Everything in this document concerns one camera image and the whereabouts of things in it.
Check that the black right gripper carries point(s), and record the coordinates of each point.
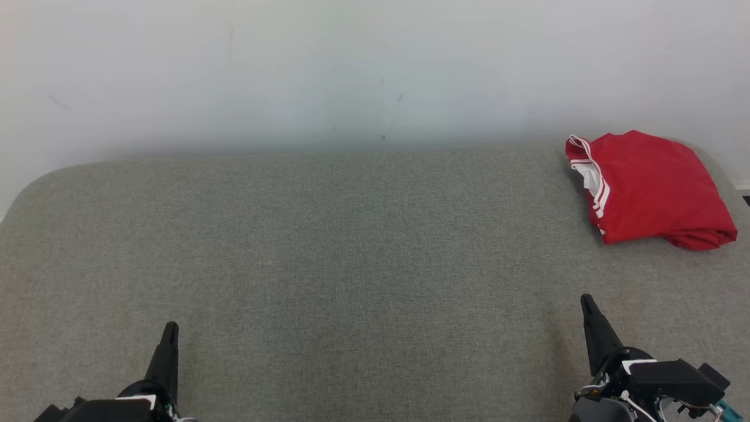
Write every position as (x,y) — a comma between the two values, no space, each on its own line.
(603,404)

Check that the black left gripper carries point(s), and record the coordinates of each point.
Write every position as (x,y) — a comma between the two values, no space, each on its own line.
(135,410)

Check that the red white basketball jersey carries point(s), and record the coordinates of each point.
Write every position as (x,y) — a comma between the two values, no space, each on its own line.
(650,187)

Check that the white skirting board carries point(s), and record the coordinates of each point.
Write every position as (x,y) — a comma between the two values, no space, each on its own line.
(744,187)

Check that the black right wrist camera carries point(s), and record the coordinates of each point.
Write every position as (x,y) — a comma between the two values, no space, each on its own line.
(674,378)

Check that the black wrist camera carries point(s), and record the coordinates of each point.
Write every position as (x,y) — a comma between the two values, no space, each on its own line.
(58,414)
(674,378)

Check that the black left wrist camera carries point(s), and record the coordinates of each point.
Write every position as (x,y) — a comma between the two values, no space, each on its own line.
(58,414)

